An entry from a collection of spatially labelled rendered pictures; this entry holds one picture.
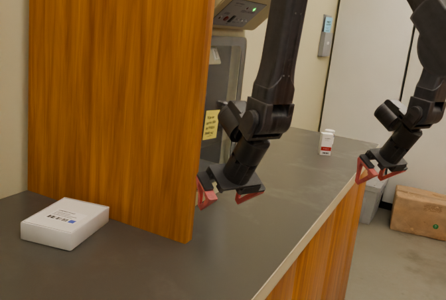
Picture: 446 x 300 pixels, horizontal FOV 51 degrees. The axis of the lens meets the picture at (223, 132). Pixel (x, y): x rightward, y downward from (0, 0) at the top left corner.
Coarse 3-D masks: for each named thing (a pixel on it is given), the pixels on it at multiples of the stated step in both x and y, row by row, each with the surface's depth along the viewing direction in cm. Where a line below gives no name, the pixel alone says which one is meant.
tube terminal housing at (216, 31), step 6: (216, 30) 116; (222, 30) 119; (228, 30) 122; (234, 30) 125; (240, 30) 128; (228, 36) 123; (234, 36) 126; (240, 36) 129; (216, 192) 136; (204, 198) 129
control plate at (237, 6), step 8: (232, 0) 101; (240, 0) 104; (224, 8) 102; (232, 8) 105; (240, 8) 108; (248, 8) 111; (256, 8) 115; (216, 16) 104; (224, 16) 106; (232, 16) 110; (240, 16) 113; (248, 16) 116; (216, 24) 108; (224, 24) 111; (232, 24) 115; (240, 24) 118
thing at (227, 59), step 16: (224, 48) 119; (240, 48) 128; (224, 64) 121; (240, 64) 130; (208, 80) 115; (224, 80) 123; (240, 80) 132; (208, 96) 117; (224, 96) 125; (240, 96) 134; (208, 144) 122; (224, 144) 131; (208, 160) 124; (224, 160) 133
